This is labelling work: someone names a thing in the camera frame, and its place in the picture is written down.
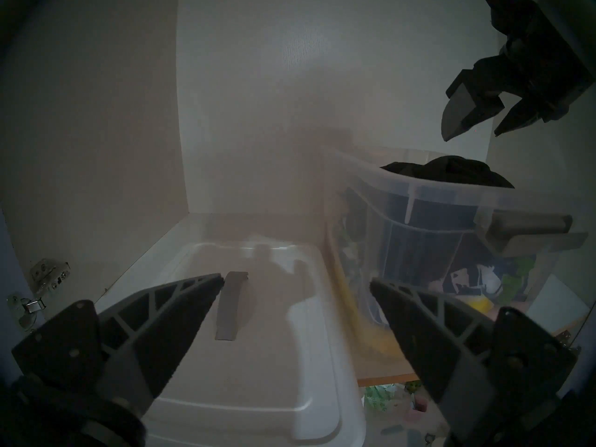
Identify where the green navy floral garment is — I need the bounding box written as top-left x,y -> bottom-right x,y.
442,260 -> 536,307

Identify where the white plastic bin lid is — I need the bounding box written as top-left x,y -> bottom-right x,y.
95,241 -> 366,447

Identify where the lilac cabinet door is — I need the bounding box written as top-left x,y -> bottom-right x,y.
0,204 -> 35,381

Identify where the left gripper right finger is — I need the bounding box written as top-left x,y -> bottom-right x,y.
370,278 -> 578,433

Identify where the clear plastic storage bin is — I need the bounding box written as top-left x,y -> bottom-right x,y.
324,143 -> 589,381

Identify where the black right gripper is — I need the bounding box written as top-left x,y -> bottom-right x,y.
441,0 -> 594,142

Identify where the green white crumpled bag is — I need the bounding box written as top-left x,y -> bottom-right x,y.
363,385 -> 396,412

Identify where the grey lid handle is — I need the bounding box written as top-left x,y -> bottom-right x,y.
214,271 -> 250,341

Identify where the yellow garment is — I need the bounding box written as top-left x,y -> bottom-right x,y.
335,283 -> 494,360

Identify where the black garment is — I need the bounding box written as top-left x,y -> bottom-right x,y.
381,155 -> 515,189

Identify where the grey bin latch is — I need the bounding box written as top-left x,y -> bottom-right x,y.
477,211 -> 588,258

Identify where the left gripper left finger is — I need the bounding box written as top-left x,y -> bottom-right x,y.
12,273 -> 224,412

